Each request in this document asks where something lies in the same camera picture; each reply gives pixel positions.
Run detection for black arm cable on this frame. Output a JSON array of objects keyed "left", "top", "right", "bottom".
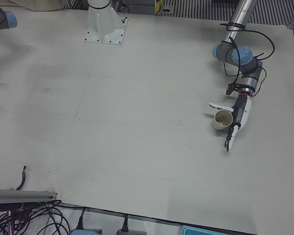
[{"left": 220, "top": 22, "right": 276, "bottom": 98}]

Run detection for black plug cable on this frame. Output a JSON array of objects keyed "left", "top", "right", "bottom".
[
  {"left": 77, "top": 207, "right": 88, "bottom": 231},
  {"left": 121, "top": 214, "right": 130, "bottom": 233}
]

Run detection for aluminium frame rail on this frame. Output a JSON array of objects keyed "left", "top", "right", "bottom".
[{"left": 65, "top": 0, "right": 89, "bottom": 10}]

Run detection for beige paper cup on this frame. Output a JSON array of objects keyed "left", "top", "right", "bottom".
[{"left": 211, "top": 110, "right": 234, "bottom": 130}]

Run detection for beige cloth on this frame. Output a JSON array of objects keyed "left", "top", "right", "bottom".
[{"left": 9, "top": 0, "right": 67, "bottom": 12}]

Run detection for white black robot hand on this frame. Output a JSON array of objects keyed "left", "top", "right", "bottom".
[{"left": 209, "top": 93, "right": 253, "bottom": 154}]

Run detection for black slatted grille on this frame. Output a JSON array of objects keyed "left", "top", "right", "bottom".
[{"left": 161, "top": 0, "right": 294, "bottom": 26}]

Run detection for aluminium extrusion post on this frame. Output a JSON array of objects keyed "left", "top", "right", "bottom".
[{"left": 0, "top": 188, "right": 58, "bottom": 204}]

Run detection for black braided cable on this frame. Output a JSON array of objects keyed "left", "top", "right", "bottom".
[{"left": 14, "top": 165, "right": 28, "bottom": 191}]

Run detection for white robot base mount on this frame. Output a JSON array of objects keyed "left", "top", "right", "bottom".
[{"left": 84, "top": 0, "right": 129, "bottom": 47}]

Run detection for black looped cable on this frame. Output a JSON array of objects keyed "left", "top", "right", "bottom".
[{"left": 0, "top": 199, "right": 72, "bottom": 235}]

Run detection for light blue plastic bin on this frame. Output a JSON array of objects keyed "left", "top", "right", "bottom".
[{"left": 180, "top": 225, "right": 259, "bottom": 235}]

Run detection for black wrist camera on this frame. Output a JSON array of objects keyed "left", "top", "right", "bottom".
[{"left": 225, "top": 82, "right": 237, "bottom": 96}]

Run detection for metal tripod rod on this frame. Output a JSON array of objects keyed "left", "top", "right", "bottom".
[{"left": 6, "top": 209, "right": 15, "bottom": 235}]

